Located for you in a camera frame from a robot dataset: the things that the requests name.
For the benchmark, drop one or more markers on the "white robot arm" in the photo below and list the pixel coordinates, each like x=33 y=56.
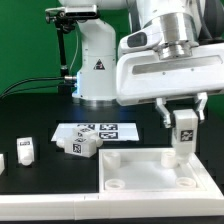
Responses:
x=179 y=22

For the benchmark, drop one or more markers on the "black camera on stand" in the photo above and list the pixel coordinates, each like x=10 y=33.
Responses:
x=65 y=19

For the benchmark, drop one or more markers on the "white L-shaped fence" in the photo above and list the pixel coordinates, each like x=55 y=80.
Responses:
x=95 y=206

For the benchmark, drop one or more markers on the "white square tabletop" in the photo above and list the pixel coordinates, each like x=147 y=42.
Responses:
x=150 y=173

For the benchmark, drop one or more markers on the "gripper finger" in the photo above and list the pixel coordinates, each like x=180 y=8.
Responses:
x=160 y=106
x=200 y=102

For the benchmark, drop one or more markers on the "white block left edge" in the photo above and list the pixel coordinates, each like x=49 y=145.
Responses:
x=2 y=166

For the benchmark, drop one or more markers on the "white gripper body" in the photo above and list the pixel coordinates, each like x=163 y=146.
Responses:
x=142 y=77

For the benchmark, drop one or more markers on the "white tag base sheet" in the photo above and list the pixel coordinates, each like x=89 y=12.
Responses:
x=106 y=131

